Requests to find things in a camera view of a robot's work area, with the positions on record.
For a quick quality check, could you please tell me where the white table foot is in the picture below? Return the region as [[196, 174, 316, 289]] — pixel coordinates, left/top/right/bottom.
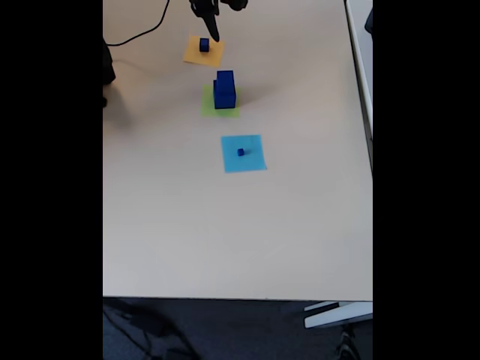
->
[[303, 301, 374, 330]]

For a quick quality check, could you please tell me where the pale orange paper square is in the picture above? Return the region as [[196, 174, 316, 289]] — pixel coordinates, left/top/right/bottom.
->
[[182, 34, 227, 68]]

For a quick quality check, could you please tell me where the blue paper square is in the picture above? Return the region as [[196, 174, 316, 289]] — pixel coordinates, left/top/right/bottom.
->
[[220, 133, 268, 173]]

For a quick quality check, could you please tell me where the extra large blue cube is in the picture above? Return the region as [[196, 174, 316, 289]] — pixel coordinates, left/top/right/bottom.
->
[[212, 79, 239, 110]]

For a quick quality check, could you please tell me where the green paper square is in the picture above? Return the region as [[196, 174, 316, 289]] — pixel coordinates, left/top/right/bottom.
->
[[200, 84, 241, 119]]

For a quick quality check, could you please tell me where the black floor cable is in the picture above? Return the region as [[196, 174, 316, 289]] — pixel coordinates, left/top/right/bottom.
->
[[103, 299, 198, 360]]

